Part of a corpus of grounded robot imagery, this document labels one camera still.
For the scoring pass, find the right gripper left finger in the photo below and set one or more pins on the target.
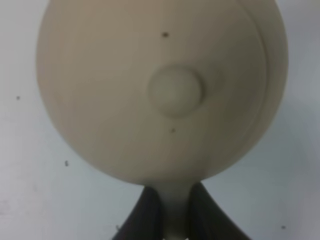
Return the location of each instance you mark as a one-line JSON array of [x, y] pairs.
[[146, 221]]

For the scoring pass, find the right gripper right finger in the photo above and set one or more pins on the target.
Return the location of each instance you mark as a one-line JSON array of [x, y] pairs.
[[207, 221]]

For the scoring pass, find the beige teapot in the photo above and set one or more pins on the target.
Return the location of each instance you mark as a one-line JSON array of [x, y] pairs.
[[161, 93]]

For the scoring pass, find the large beige teapot saucer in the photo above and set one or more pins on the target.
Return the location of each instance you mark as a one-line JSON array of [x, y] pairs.
[[270, 25]]

